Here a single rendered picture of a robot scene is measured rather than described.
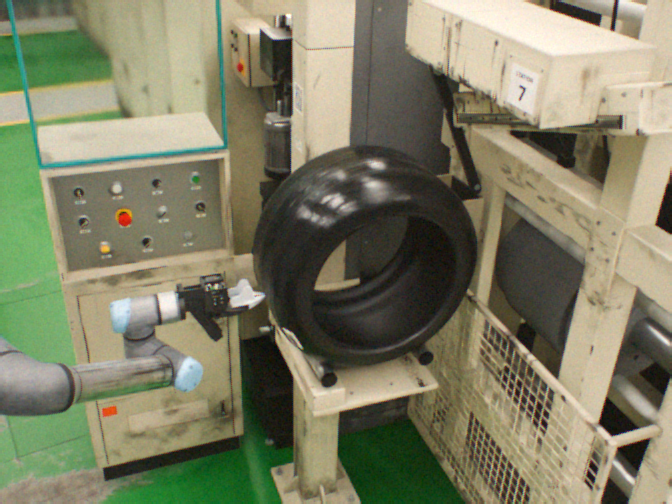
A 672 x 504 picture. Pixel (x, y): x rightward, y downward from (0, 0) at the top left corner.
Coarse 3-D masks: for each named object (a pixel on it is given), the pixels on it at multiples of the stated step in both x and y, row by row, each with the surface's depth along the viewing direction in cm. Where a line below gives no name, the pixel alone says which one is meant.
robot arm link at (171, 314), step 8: (160, 296) 165; (168, 296) 165; (176, 296) 166; (160, 304) 164; (168, 304) 164; (176, 304) 165; (168, 312) 164; (176, 312) 165; (168, 320) 165; (176, 320) 166
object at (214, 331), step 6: (192, 312) 169; (198, 312) 169; (198, 318) 170; (204, 318) 171; (210, 318) 174; (204, 324) 171; (210, 324) 172; (216, 324) 175; (210, 330) 173; (216, 330) 173; (210, 336) 174; (216, 336) 174; (222, 336) 175
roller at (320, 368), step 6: (312, 360) 189; (312, 366) 189; (318, 366) 186; (324, 366) 185; (330, 366) 186; (318, 372) 185; (324, 372) 183; (330, 372) 183; (324, 378) 182; (330, 378) 183; (336, 378) 183; (324, 384) 183; (330, 384) 184
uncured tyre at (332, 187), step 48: (288, 192) 172; (336, 192) 161; (384, 192) 162; (432, 192) 167; (288, 240) 163; (336, 240) 161; (432, 240) 203; (288, 288) 165; (384, 288) 208; (432, 288) 200; (336, 336) 197; (384, 336) 198; (432, 336) 188
